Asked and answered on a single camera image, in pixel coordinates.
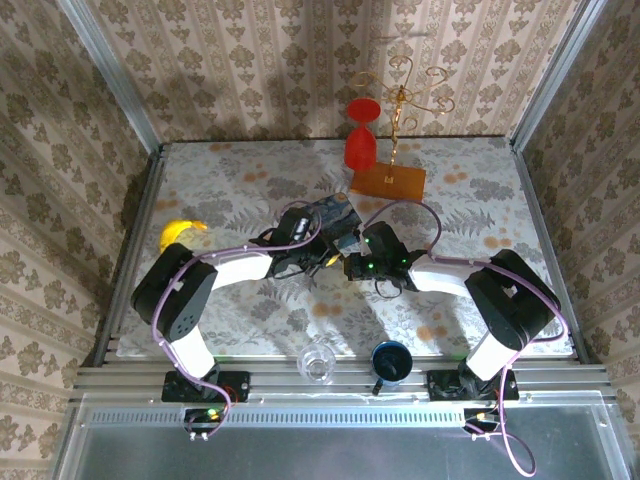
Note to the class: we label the blue starry night tin box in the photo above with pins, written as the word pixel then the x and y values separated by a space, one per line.
pixel 340 215

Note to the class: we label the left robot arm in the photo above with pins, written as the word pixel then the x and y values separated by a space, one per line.
pixel 175 300

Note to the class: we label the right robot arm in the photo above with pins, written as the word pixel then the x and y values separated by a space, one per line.
pixel 510 300

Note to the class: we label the floral patterned table mat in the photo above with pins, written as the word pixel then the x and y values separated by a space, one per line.
pixel 350 320

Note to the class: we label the dark blue mug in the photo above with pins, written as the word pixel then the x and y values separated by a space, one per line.
pixel 391 362

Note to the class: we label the clear drinking glass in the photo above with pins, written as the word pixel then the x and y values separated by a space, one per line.
pixel 316 365

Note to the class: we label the red wine glass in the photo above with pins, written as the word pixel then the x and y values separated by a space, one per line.
pixel 360 152

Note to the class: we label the yellow plastic banana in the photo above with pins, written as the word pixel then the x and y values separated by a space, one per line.
pixel 172 234

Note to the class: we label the grey metal tray with vents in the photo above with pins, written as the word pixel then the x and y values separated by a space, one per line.
pixel 320 450

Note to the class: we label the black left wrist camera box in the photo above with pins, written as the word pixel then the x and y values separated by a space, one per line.
pixel 295 227

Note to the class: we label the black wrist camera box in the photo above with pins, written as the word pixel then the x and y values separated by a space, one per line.
pixel 382 237
pixel 295 227

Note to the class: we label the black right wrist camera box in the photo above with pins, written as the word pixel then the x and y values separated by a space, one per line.
pixel 382 237

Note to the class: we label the aluminium extrusion rail wide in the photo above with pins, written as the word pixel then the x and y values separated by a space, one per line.
pixel 280 380

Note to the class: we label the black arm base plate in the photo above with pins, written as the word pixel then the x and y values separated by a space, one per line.
pixel 440 387
pixel 235 385

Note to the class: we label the aluminium side rail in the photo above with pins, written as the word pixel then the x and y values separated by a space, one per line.
pixel 549 235
pixel 131 250

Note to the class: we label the aluminium frame post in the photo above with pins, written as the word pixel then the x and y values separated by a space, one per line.
pixel 555 75
pixel 110 70

